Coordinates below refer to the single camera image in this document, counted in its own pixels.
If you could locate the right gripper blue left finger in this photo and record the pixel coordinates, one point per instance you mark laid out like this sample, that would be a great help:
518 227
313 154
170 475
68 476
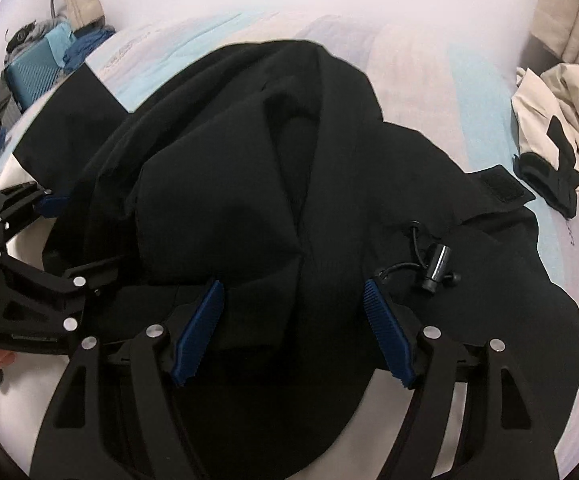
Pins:
112 416

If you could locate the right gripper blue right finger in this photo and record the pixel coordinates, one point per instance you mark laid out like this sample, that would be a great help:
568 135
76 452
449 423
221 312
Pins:
503 434

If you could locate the white and black hooded jacket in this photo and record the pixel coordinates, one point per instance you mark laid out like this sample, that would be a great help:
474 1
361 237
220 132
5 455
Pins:
270 168

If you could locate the teal suitcase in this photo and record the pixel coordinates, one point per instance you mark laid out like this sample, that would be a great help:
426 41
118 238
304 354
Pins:
30 72

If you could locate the light blue garment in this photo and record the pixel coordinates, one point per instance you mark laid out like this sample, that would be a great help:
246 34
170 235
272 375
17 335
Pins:
59 40

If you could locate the dark blue garment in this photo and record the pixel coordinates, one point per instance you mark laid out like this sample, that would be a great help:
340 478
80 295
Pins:
83 46

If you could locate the beige and black jacket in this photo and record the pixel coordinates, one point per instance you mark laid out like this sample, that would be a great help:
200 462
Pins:
546 108

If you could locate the striped bed duvet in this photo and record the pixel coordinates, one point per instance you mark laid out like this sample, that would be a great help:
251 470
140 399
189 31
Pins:
450 93

